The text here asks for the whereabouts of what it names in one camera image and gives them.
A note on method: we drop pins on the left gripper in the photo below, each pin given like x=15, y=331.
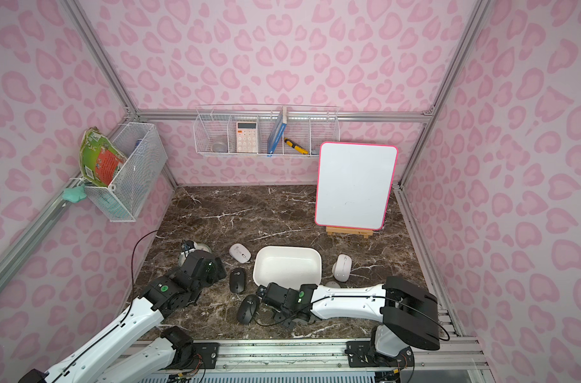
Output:
x=195, y=256

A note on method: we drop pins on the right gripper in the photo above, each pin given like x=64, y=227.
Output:
x=264, y=295

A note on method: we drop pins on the black mouse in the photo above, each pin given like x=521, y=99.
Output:
x=237, y=281
x=248, y=309

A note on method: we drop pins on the white storage box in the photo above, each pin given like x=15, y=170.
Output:
x=289, y=267

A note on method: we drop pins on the white pink mouse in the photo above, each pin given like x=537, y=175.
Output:
x=240, y=253

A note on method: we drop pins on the grey mouse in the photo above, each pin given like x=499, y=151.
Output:
x=332, y=284

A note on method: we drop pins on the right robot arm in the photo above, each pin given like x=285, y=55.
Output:
x=406, y=314

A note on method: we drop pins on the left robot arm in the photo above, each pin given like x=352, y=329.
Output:
x=97, y=360

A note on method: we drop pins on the wooden easel stand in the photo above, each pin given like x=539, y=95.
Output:
x=349, y=231

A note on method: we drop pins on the clear tape roll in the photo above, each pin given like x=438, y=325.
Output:
x=220, y=145

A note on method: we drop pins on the pink white calculator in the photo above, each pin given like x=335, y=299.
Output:
x=247, y=137

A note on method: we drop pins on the green snack bag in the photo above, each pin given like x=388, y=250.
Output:
x=100, y=161

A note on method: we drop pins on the blue book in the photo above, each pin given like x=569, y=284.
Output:
x=277, y=132

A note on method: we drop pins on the yellow utility knife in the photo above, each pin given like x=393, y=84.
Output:
x=296, y=147

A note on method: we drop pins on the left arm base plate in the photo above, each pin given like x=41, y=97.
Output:
x=190, y=356

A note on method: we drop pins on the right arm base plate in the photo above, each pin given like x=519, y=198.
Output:
x=363, y=354

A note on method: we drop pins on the white mesh wall basket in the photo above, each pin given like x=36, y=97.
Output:
x=123, y=200

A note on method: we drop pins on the white board pink frame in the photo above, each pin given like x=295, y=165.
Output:
x=354, y=185

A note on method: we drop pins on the white wire wall shelf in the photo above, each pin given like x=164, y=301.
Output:
x=307, y=125

